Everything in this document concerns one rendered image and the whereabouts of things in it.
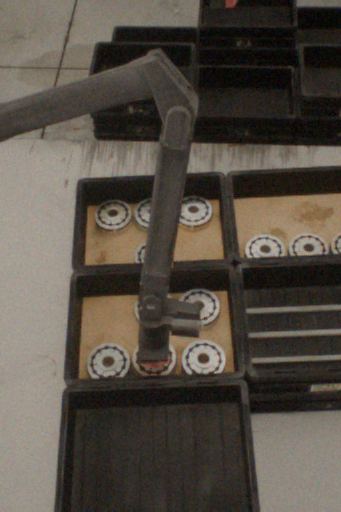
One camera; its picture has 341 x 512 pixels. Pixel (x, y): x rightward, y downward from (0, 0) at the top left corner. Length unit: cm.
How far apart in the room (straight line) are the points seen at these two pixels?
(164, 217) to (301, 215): 70
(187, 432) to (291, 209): 69
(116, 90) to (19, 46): 273
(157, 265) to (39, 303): 67
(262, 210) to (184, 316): 59
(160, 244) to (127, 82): 31
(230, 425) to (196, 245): 50
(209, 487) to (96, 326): 47
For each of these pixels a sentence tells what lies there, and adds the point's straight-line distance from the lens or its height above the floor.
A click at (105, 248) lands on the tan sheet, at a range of 176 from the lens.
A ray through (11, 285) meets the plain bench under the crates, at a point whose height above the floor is 70.
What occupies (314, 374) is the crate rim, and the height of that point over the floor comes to 93.
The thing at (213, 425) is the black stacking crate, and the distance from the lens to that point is 151.
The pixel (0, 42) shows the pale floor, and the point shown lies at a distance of 388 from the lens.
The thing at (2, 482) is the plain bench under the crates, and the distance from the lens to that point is 167.
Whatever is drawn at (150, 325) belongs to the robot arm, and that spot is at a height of 109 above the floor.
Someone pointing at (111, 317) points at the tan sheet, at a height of 83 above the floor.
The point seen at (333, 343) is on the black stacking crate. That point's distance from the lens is 162.
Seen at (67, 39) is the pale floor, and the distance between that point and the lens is 382.
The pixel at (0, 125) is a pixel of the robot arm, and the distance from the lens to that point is 118.
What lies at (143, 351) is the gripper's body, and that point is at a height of 98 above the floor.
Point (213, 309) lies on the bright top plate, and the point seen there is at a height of 86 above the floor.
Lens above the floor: 225
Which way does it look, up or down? 55 degrees down
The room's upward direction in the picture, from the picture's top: 4 degrees counter-clockwise
